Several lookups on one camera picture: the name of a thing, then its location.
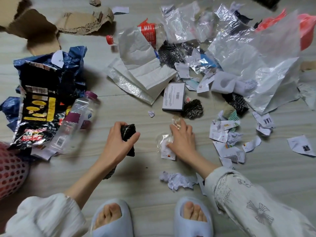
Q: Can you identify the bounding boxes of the green striped paper wrapper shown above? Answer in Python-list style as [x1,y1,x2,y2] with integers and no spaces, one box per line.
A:
[227,110,241,133]

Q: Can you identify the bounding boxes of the person's right hand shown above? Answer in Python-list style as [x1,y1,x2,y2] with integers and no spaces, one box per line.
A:
[167,118,197,163]

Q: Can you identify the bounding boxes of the clear bottle purple cap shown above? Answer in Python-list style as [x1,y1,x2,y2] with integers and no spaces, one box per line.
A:
[48,91,99,153]

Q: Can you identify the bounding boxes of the person's left hand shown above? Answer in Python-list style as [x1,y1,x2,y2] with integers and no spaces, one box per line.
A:
[98,121,141,168]

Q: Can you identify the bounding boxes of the silver foil wrapper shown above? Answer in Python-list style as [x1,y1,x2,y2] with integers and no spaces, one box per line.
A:
[184,3,250,73]

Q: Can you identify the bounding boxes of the black yellow snack wrapper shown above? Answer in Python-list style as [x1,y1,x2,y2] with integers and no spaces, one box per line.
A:
[10,61,74,150]

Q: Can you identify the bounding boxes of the light blue slipper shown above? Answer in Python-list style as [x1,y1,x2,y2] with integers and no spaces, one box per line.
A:
[90,198,134,237]
[173,197,214,237]

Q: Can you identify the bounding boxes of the person's right foot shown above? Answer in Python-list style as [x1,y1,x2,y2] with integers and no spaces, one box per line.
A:
[182,201,208,223]

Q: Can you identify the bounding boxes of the pile of white paper scraps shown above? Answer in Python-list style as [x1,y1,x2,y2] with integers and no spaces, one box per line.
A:
[174,48,276,197]

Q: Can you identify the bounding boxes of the white bubble padded envelope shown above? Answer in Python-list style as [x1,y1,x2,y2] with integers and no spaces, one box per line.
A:
[103,57,178,106]

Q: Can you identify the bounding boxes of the white foam roll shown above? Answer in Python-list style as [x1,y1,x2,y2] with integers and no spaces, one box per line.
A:
[233,79,259,97]

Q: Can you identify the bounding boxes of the person's foot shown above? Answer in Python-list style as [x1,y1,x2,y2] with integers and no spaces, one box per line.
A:
[95,203,123,230]
[182,201,208,223]

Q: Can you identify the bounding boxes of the black patterned plastic piece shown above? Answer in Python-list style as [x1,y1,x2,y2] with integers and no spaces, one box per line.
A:
[233,11,253,24]
[157,41,186,70]
[182,99,204,119]
[222,92,250,117]

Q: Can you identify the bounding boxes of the white poly mailer bag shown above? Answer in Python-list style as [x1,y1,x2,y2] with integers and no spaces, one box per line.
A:
[117,26,158,71]

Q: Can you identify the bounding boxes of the clear packet white label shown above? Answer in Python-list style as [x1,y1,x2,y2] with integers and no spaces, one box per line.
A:
[155,115,189,161]

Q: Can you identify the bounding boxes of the person's left foot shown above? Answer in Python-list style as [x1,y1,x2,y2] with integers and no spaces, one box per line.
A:
[95,203,123,230]

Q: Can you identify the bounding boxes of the tan paper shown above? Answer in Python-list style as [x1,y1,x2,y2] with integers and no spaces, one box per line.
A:
[222,104,235,119]

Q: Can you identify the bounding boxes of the white paper wad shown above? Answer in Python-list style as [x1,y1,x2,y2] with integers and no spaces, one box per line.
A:
[159,171,198,191]

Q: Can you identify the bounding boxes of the light blue right slipper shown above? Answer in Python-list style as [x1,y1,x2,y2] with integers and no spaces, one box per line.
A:
[173,197,214,237]

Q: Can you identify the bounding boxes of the black shiny wrapper piece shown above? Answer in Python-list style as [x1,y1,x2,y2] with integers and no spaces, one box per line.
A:
[103,123,137,180]

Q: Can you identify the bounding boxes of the white scrap dark photo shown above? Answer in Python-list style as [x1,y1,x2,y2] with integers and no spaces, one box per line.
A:
[287,134,316,157]

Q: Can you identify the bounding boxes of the clear bottle red label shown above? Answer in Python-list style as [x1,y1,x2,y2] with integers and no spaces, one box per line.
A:
[106,18,168,48]

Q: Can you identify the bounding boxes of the person's white left sleeve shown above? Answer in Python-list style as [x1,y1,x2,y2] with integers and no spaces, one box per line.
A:
[5,194,88,237]

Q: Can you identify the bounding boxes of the clear crinkled plastic bag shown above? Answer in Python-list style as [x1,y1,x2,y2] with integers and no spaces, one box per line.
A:
[160,1,220,45]

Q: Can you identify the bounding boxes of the white torn packet green print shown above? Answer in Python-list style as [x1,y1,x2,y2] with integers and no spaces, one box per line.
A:
[297,71,316,111]

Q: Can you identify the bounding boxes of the waste basket with red bag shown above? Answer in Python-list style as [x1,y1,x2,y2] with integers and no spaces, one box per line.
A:
[0,142,31,200]

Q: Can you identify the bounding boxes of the person's left forearm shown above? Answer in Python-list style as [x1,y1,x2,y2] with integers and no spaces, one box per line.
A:
[64,158,117,210]

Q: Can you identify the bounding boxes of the brown paper strip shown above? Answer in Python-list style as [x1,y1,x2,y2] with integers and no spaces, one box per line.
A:
[300,61,316,72]

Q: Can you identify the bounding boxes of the white scrap rainbow print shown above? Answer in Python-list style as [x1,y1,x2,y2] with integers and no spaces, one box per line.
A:
[212,140,246,164]

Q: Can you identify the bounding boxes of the black box white label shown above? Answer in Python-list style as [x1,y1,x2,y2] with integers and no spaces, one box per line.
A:
[162,82,186,112]

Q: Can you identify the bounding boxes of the blue white torn packet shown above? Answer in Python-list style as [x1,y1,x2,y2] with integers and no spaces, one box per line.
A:
[199,53,218,69]

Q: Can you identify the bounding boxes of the black plastic sheet piece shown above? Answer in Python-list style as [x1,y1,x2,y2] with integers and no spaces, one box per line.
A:
[59,70,86,104]

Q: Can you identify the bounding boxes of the light blue left slipper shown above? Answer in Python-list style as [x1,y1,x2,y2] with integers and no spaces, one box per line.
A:
[90,198,134,237]

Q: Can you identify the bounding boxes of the white rectangular paper slip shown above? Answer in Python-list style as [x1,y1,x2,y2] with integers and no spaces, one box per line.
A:
[111,6,130,15]

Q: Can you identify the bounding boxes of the rounded white paper bit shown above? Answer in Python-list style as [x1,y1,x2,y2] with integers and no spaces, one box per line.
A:
[51,49,66,69]

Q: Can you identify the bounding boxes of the torn cardboard pieces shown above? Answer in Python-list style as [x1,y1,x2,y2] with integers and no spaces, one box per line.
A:
[0,0,115,56]

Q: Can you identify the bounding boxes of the blue plastic bag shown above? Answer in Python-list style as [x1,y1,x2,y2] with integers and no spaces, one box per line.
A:
[0,45,88,132]

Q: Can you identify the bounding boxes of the white foam block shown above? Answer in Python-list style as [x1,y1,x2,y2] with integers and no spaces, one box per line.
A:
[210,71,238,94]

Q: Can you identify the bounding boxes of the person's printed right sleeve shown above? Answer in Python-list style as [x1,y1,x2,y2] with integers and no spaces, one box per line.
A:
[204,166,316,237]

